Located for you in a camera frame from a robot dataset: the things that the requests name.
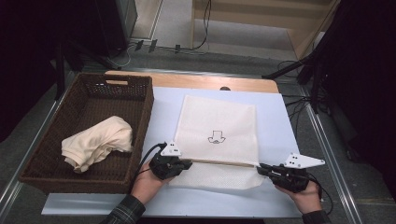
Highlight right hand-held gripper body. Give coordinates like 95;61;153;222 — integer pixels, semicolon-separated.
273;152;326;193

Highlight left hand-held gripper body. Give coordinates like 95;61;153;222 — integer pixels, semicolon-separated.
148;141;182;181

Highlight cream cloth garment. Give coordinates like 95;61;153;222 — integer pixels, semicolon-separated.
61;115;134;174

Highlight brown wicker basket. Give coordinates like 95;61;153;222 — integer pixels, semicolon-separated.
18;72;155;194

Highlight person's right hand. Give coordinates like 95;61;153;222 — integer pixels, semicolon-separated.
275;179;323;215

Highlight person's left hand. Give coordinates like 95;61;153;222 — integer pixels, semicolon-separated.
130;167;176;205

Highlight white table mat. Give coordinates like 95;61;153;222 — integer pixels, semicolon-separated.
41;86;312;218

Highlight black metal stand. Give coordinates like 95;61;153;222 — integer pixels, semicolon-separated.
54;36;122;101
261;31;344;115

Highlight dark curtain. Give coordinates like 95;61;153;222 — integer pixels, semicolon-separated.
0;0;104;143
323;0;396;200

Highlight dark grey cabinet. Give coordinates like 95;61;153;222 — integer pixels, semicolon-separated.
94;0;138;59

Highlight light wooden shelf unit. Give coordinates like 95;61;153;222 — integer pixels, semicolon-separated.
190;0;342;60

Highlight left hand-held gripper cable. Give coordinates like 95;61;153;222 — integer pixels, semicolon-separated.
129;142;168;194

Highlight hand-held gripper cable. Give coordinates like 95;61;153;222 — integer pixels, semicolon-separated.
129;142;168;194
306;172;334;217

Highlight metal frame rail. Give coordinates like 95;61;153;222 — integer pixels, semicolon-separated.
0;69;80;213
298;83;363;224

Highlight right hand-held gripper cable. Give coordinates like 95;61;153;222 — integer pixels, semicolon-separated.
306;172;334;217

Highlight tangled black floor cables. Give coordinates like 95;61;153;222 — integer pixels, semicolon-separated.
281;92;331;134

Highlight black floor cable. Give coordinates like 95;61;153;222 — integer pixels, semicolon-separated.
276;60;309;78

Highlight white floor cable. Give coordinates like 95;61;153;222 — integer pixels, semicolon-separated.
106;43;138;68

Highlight black hanging cable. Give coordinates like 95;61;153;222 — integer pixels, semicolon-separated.
192;0;213;50

